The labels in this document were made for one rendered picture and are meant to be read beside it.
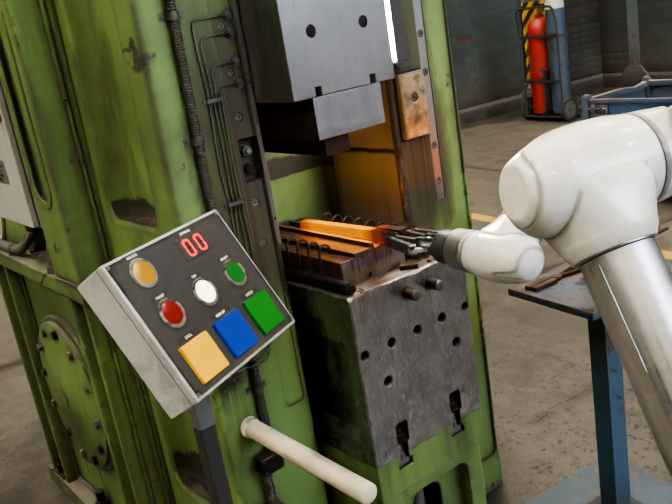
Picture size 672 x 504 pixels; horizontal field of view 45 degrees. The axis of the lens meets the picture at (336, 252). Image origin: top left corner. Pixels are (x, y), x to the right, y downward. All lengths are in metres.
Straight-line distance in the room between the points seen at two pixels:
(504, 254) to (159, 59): 0.81
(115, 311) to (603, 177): 0.81
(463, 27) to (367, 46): 7.86
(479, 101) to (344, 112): 8.08
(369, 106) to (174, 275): 0.67
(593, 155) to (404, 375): 1.07
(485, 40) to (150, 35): 8.36
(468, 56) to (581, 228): 8.77
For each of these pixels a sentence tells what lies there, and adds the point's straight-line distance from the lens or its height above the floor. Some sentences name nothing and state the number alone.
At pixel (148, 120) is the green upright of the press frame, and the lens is 1.78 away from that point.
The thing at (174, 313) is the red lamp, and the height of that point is 1.09.
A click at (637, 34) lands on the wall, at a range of 10.94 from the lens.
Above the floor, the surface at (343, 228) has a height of 1.02.
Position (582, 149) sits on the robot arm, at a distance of 1.05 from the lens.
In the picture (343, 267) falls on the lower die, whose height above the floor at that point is 0.97.
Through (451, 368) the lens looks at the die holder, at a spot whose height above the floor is 0.62.
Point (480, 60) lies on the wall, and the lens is 9.89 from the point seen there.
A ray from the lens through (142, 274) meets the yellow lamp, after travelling 1.42.
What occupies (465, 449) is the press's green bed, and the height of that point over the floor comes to 0.37.
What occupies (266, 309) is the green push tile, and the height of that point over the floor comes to 1.01.
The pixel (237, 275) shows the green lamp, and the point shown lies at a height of 1.08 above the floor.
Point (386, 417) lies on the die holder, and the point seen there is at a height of 0.59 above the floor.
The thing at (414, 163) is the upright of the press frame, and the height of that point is 1.11.
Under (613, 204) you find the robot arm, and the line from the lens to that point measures 1.04.
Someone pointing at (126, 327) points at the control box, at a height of 1.09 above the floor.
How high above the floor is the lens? 1.54
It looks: 17 degrees down
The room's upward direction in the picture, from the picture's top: 10 degrees counter-clockwise
